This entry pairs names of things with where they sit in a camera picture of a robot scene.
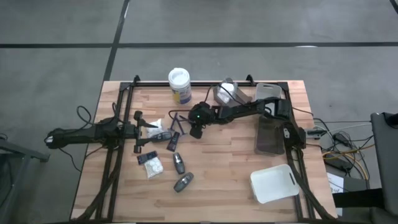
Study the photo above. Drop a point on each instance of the small black rectangular device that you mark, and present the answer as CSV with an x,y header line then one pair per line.
x,y
173,141

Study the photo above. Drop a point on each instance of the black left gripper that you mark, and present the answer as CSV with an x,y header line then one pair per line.
x,y
132,132

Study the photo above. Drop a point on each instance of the white paper sheet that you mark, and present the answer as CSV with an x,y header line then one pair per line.
x,y
335,183

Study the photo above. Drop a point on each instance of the clear plastic bin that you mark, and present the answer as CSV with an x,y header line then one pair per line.
x,y
268,91

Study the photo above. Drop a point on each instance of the dark smoky plastic bin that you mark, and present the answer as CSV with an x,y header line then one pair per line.
x,y
269,140

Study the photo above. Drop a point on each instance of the small grey translucent bin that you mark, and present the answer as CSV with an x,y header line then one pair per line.
x,y
239,93

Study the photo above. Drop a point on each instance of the grey power strip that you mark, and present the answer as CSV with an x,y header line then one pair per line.
x,y
314,132

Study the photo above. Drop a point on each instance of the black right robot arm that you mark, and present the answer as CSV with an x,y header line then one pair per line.
x,y
248,110

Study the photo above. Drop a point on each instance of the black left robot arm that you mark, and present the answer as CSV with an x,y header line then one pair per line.
x,y
77,135

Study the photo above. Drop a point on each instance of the clear bag printed Vanity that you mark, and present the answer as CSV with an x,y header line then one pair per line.
x,y
225,90

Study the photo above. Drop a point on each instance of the white plastic bin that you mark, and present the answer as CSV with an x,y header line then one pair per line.
x,y
273,183

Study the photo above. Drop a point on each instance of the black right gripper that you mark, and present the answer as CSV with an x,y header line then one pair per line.
x,y
202,116

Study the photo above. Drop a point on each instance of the clear bag of cotton pads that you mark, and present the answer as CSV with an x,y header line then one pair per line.
x,y
154,168

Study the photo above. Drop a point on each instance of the white Lysol wipes canister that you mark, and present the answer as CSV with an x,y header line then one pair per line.
x,y
179,85

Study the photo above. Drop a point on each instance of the grey metal stand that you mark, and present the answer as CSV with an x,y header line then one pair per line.
x,y
18,155

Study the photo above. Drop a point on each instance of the navy blue sachet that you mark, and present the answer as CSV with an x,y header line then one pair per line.
x,y
146,157

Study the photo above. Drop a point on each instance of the black aluminium table frame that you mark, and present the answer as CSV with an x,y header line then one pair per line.
x,y
149,84

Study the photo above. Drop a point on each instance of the dark blue disposable razor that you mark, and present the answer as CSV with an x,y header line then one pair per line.
x,y
174,121
183,118
181,127

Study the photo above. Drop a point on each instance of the clear bag of cotton swabs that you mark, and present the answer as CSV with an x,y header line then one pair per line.
x,y
154,127

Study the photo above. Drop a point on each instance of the black power brick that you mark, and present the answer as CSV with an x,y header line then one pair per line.
x,y
339,162

